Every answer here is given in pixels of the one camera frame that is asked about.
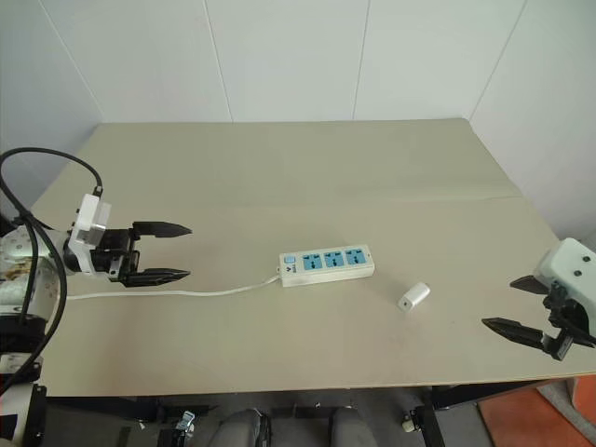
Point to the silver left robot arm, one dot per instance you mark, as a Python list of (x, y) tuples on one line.
[(16, 253)]

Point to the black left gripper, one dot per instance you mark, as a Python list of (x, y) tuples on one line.
[(116, 251)]

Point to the white frame clamp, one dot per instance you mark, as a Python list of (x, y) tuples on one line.
[(410, 421), (185, 421)]

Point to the white plug adapter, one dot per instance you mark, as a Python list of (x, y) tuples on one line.
[(413, 297)]

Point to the grey rounded shape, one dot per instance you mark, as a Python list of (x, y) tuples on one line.
[(351, 426), (244, 426)]

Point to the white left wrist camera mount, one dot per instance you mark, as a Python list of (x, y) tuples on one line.
[(88, 219)]

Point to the white power strip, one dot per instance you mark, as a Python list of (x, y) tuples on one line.
[(326, 265)]

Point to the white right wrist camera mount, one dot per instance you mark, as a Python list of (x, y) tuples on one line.
[(570, 267)]

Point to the black table frame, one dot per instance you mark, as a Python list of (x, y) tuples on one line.
[(470, 396)]

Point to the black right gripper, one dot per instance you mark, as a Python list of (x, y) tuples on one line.
[(565, 321)]

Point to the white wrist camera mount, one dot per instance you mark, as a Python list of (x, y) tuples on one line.
[(570, 267), (88, 219)]

